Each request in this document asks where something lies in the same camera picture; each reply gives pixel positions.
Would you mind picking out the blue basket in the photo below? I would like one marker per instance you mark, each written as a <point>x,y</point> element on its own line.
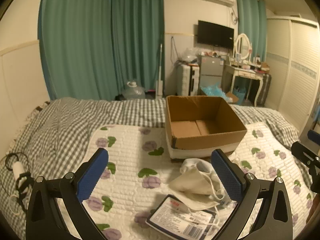
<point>240,96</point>

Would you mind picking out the white oval mirror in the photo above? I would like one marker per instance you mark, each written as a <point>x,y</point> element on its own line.
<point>243,46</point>

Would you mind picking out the clear water jug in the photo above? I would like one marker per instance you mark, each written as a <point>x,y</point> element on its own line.
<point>133,91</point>

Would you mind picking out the blue plastic wrap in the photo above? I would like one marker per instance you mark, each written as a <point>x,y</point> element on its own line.
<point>211,90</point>

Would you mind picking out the black wall television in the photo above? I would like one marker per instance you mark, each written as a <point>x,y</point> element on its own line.
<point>215,33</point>

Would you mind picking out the clear plastic bag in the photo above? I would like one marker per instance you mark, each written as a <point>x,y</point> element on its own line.
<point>187,56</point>

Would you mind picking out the narrow green curtain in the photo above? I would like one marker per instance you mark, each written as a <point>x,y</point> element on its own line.
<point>251,25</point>

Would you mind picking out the wide green curtain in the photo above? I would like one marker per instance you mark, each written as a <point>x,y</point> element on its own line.
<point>75,42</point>

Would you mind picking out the grey small fridge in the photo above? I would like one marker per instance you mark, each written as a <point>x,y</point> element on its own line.
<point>211,67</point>

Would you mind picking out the white louvred wardrobe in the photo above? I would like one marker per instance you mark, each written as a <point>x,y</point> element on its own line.
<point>297,75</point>

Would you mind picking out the dark suitcase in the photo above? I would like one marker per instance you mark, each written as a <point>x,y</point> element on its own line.
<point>266,87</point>

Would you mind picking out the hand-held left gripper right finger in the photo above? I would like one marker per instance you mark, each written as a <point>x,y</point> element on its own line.
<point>226,175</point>

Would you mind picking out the brown cardboard box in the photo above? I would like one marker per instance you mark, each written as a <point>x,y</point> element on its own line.
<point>207,141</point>

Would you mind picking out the white face mask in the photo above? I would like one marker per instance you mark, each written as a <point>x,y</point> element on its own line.
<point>215,183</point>

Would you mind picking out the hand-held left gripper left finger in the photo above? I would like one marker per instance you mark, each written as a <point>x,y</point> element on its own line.
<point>93,175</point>

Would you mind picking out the white dressing table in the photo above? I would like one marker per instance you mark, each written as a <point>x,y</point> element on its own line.
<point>246,73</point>

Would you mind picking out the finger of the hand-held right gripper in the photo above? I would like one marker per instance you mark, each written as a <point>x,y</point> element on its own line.
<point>303,153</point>
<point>314,135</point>

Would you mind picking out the white mop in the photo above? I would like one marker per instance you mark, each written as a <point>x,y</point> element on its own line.
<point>159,85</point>

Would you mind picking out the small floor cardboard box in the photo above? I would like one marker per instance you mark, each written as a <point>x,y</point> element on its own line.
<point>231,97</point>

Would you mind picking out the white floral quilt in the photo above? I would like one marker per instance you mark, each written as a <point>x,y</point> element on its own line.
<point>125,155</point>

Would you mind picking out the white charger plug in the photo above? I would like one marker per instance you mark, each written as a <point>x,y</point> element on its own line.
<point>17,170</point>

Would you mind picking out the white suitcase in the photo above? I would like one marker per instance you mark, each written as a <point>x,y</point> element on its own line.
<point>185,80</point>

